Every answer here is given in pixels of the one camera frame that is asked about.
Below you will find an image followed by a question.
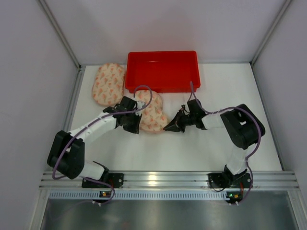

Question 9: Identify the pink floral laundry bag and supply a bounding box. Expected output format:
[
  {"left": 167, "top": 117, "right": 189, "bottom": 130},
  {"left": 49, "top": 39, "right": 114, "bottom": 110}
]
[
  {"left": 140, "top": 91, "right": 168, "bottom": 133},
  {"left": 92, "top": 63, "right": 125, "bottom": 106}
]

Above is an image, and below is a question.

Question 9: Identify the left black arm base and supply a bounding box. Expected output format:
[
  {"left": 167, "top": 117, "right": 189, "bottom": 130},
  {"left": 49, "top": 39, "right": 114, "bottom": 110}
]
[{"left": 82, "top": 172, "right": 124, "bottom": 188}]

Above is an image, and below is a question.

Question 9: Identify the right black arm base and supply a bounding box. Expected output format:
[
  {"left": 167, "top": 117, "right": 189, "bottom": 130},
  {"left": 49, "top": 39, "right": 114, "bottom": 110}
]
[{"left": 208, "top": 172, "right": 251, "bottom": 191}]

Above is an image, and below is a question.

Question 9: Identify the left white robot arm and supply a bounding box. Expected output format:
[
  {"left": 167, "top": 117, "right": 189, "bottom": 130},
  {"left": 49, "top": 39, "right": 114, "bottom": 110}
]
[{"left": 47, "top": 96, "right": 145, "bottom": 181}]

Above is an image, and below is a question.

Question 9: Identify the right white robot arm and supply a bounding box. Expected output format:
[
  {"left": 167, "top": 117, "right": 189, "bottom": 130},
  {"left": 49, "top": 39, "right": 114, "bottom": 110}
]
[{"left": 164, "top": 99, "right": 266, "bottom": 176}]

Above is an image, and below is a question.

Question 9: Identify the red plastic bin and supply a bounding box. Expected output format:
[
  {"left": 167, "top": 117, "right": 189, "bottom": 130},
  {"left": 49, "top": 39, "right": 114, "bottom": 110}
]
[{"left": 125, "top": 50, "right": 201, "bottom": 93}]

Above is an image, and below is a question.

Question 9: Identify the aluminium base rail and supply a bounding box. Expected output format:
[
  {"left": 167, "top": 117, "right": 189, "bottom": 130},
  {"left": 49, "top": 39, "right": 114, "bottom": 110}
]
[{"left": 39, "top": 171, "right": 299, "bottom": 201}]

